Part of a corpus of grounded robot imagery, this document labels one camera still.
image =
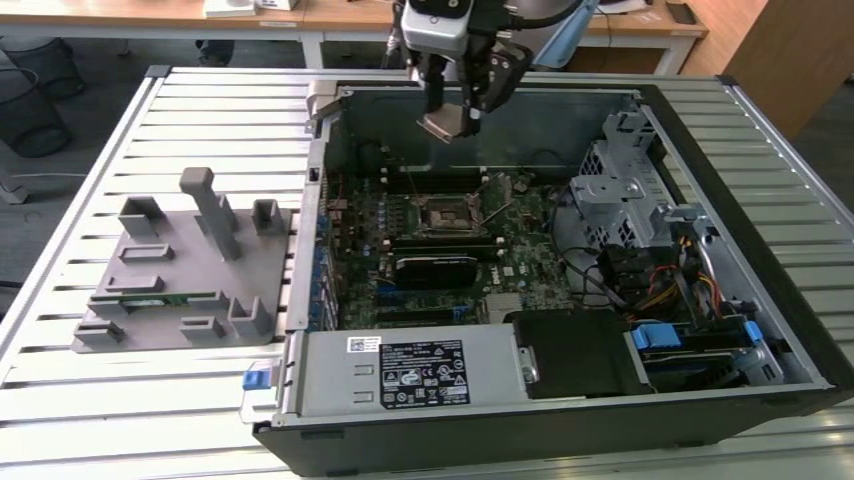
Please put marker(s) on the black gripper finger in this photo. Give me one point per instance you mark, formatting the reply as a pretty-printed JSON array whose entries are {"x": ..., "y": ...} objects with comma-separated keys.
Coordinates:
[
  {"x": 435, "y": 85},
  {"x": 507, "y": 70}
]

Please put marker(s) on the silver square CPU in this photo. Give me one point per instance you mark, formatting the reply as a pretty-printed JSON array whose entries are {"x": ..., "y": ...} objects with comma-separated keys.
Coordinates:
[{"x": 443, "y": 125}]

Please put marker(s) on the black CPU socket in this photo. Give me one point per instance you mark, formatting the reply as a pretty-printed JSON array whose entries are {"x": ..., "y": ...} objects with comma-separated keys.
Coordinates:
[{"x": 447, "y": 215}]

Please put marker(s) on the black phone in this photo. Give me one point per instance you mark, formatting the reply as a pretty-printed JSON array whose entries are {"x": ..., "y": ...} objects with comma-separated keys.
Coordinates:
[{"x": 681, "y": 13}]

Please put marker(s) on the white device box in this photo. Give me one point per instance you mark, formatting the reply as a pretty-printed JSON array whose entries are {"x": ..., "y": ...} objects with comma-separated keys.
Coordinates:
[{"x": 275, "y": 4}]

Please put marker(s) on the grey metal drive cage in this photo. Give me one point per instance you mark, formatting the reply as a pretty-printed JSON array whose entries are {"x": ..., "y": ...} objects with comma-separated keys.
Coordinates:
[{"x": 621, "y": 200}]

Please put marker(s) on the black installed RAM stick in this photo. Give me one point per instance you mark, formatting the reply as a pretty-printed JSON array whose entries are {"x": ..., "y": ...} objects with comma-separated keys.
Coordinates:
[{"x": 443, "y": 244}]

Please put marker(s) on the green motherboard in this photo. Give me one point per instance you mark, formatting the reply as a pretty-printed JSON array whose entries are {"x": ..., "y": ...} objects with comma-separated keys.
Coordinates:
[{"x": 527, "y": 240}]

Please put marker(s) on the black graphics card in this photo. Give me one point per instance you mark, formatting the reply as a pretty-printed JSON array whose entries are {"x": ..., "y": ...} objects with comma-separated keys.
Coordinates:
[{"x": 436, "y": 272}]

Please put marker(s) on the wooden cabinet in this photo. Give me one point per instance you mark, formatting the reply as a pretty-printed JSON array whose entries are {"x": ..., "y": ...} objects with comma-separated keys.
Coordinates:
[{"x": 787, "y": 50}]

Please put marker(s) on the silver chipset heatsink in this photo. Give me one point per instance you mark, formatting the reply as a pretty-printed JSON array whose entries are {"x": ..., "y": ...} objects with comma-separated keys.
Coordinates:
[{"x": 503, "y": 306}]

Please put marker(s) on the grey plastic parts rack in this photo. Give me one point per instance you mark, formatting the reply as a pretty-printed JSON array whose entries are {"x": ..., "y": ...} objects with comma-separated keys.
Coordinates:
[{"x": 194, "y": 280}]

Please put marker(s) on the black mesh bin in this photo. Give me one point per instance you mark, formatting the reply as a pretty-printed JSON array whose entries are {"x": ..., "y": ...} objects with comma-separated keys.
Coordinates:
[
  {"x": 33, "y": 120},
  {"x": 56, "y": 65}
]

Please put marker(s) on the green RAM stick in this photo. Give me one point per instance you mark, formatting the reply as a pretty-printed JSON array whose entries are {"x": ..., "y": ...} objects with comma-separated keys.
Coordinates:
[{"x": 176, "y": 299}]

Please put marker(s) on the black plastic shroud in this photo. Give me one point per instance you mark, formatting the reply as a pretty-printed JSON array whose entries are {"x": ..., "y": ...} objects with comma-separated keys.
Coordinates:
[{"x": 574, "y": 355}]

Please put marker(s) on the blue disk carrier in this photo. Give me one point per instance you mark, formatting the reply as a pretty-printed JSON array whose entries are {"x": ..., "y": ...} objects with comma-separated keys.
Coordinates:
[{"x": 654, "y": 340}]

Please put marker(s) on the grey power supply unit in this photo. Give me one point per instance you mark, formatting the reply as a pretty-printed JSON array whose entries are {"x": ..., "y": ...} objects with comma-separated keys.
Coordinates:
[{"x": 320, "y": 370}]

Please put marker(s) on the blue drive clip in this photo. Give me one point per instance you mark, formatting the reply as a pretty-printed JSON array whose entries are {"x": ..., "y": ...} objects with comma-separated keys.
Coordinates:
[{"x": 753, "y": 334}]

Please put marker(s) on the blue case latch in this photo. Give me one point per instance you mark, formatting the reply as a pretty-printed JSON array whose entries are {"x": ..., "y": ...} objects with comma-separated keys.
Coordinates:
[{"x": 258, "y": 379}]

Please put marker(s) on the grey metal stand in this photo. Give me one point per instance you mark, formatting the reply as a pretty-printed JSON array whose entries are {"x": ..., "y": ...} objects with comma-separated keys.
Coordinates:
[{"x": 12, "y": 192}]

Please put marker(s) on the black open PC case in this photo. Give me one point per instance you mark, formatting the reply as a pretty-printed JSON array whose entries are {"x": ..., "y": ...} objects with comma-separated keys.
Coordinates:
[{"x": 467, "y": 440}]

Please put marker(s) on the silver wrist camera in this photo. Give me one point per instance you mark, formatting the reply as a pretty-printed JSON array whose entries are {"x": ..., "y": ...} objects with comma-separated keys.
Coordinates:
[{"x": 436, "y": 30}]

